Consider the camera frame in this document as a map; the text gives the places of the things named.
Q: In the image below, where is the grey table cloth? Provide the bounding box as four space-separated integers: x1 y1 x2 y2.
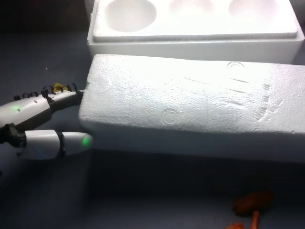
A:
0 31 305 229

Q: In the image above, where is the white styrofoam lid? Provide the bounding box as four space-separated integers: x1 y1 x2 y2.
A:
78 53 305 164

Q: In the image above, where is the brown toy chicken drumstick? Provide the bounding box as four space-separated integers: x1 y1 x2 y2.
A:
232 189 275 217

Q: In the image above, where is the orange toy chicken wing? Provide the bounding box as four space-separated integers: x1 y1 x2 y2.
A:
225 210 261 229

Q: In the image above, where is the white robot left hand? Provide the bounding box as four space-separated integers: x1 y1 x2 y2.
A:
0 82 94 161

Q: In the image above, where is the white styrofoam tray with cavities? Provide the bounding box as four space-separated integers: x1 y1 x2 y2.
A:
87 0 305 65

